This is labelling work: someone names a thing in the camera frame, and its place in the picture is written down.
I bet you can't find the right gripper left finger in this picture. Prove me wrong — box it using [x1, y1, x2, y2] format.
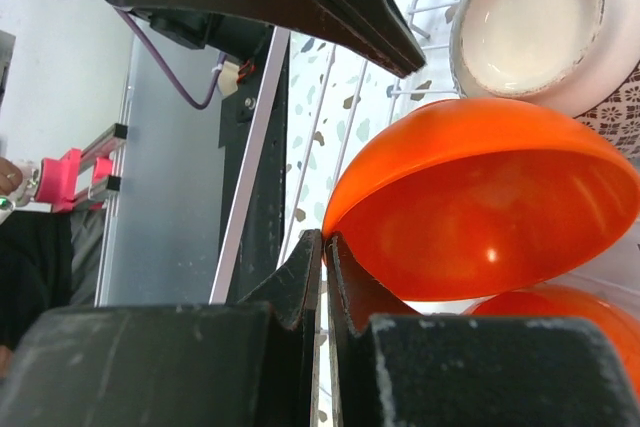
[1, 230, 321, 426]

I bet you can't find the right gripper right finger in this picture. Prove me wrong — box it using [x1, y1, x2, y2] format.
[325, 234, 639, 426]

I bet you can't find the white wire dish rack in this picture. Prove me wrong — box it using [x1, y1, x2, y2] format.
[282, 0, 640, 427]

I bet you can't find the orange bowl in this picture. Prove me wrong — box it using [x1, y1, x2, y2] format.
[322, 98, 639, 301]
[464, 283, 639, 394]

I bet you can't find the brown patterned bowl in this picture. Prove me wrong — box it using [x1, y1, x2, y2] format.
[449, 0, 639, 159]

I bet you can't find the pink clamp fixture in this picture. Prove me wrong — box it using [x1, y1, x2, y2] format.
[34, 149, 121, 213]

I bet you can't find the person's hand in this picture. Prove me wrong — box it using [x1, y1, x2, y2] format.
[0, 157, 23, 196]

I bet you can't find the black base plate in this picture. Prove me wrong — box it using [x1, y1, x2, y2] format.
[208, 27, 290, 304]

